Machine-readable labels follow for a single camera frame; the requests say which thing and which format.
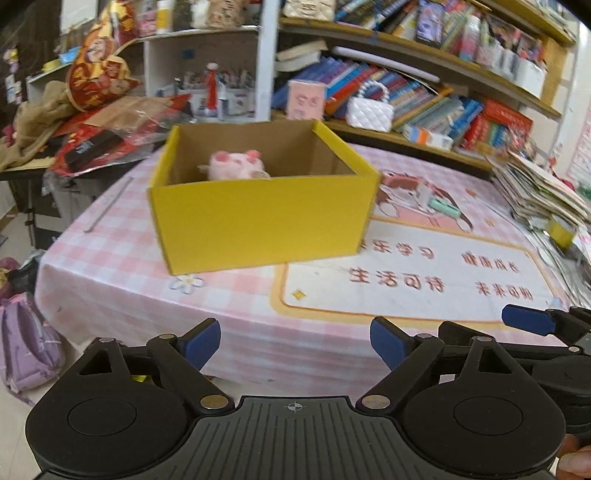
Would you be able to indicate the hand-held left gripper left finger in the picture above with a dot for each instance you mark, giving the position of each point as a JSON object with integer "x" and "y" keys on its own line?
{"x": 201, "y": 344}

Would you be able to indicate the red thick books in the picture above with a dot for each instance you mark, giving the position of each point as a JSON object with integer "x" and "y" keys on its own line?
{"x": 501, "y": 124}

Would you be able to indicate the stacked lying books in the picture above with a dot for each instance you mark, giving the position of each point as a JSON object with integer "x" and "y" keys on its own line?
{"x": 300, "y": 54}

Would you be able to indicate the teal small item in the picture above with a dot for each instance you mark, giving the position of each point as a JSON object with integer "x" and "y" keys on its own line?
{"x": 443, "y": 208}

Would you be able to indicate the white pen holder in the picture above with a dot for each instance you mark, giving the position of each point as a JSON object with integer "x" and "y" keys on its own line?
{"x": 203, "y": 104}
{"x": 240, "y": 101}

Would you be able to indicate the red plastic bag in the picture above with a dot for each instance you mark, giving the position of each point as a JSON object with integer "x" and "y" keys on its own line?
{"x": 129, "y": 124}

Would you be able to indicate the beige quilted bag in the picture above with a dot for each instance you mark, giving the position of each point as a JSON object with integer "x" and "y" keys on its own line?
{"x": 309, "y": 8}

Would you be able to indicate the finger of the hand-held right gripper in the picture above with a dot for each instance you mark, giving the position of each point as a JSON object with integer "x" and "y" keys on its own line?
{"x": 526, "y": 318}
{"x": 455, "y": 333}

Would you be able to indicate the dark bag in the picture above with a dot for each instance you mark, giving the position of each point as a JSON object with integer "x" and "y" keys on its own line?
{"x": 21, "y": 274}

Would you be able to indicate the black flat box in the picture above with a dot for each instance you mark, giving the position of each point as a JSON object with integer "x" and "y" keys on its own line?
{"x": 90, "y": 147}

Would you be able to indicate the person's right hand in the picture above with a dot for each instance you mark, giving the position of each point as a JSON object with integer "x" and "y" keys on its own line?
{"x": 575, "y": 464}

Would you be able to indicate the white file boxes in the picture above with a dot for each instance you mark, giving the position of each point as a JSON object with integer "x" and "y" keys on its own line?
{"x": 526, "y": 71}

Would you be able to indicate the white rolled sheet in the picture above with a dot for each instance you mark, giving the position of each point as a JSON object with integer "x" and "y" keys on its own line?
{"x": 369, "y": 54}

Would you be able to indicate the pink cylinder container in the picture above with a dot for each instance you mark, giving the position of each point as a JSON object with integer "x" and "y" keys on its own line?
{"x": 305, "y": 99}

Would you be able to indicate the pink checkered printed tablecloth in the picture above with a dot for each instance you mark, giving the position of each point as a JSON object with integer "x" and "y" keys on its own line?
{"x": 115, "y": 277}

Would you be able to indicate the thin metal rod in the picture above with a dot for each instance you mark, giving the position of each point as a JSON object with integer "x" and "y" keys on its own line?
{"x": 108, "y": 205}

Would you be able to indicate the row of colourful books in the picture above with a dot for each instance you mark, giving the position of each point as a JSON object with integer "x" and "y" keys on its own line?
{"x": 415, "y": 101}

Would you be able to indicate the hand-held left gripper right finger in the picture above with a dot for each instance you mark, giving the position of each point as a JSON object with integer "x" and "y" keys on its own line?
{"x": 388, "y": 344}

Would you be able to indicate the wooden bookshelf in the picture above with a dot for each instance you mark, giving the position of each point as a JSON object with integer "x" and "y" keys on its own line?
{"x": 415, "y": 60}

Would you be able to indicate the red tassel ornament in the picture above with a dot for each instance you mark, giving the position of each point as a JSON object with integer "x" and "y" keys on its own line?
{"x": 211, "y": 85}

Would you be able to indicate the pink paw plush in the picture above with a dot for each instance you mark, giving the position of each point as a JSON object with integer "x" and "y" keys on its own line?
{"x": 235, "y": 166}

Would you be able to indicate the purple backpack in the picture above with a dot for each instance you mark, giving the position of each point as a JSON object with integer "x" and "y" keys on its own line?
{"x": 27, "y": 341}

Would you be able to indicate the stack of paper booklets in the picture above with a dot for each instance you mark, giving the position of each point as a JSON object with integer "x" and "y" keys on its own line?
{"x": 540, "y": 194}

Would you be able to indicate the orange and white carton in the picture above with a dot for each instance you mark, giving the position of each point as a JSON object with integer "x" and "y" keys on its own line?
{"x": 427, "y": 136}

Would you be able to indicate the row of colourful magazines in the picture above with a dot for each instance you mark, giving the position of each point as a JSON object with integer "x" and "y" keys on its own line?
{"x": 438, "y": 23}

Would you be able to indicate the yellow cardboard box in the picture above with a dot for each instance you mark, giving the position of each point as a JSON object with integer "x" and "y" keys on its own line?
{"x": 258, "y": 226}

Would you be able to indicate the brown cloth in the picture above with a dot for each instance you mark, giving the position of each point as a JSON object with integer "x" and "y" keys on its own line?
{"x": 41, "y": 115}

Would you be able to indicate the white shelf unit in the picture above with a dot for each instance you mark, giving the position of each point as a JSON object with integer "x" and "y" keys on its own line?
{"x": 268, "y": 60}

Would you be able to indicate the white quilted pearl handbag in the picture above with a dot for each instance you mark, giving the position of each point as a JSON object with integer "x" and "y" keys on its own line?
{"x": 369, "y": 115}

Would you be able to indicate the wall chart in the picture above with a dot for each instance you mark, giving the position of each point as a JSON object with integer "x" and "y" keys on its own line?
{"x": 582, "y": 157}

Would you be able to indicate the beige plush toy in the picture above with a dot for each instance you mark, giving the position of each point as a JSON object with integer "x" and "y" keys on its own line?
{"x": 231, "y": 11}

